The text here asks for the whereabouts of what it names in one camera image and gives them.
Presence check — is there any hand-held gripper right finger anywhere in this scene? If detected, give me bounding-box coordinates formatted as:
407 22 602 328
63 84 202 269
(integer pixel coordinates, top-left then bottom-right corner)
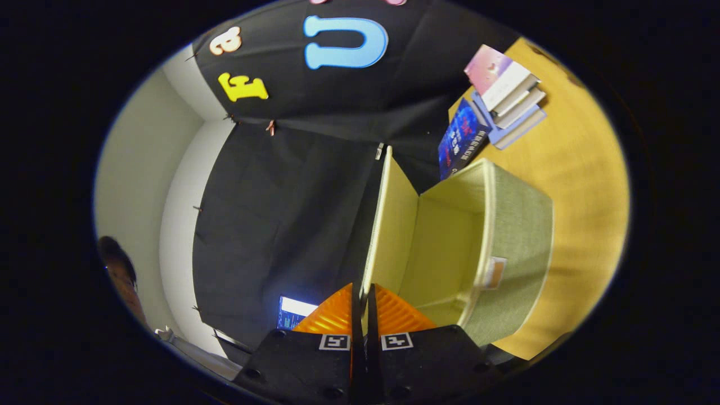
366 283 504 405

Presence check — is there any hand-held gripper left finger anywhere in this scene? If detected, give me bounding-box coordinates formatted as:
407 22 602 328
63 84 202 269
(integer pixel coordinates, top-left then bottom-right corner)
232 283 363 405

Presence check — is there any green fabric storage box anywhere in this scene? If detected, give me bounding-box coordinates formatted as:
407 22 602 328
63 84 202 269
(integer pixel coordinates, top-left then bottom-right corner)
360 145 555 347

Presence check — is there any computer monitor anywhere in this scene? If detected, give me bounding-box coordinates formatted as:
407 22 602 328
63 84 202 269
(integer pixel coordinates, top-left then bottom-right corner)
277 295 318 331

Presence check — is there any dark blue book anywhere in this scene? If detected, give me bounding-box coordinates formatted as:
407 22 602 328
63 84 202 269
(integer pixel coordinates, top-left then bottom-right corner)
438 97 491 181

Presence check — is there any dark reddish object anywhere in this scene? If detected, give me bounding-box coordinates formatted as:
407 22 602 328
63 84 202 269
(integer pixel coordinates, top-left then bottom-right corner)
97 235 150 330

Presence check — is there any grey cover book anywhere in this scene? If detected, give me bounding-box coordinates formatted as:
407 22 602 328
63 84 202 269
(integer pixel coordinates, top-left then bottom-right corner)
498 96 546 130
495 84 542 118

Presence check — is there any pink cover book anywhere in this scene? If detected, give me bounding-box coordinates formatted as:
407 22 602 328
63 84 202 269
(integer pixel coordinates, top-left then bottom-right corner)
464 44 532 112

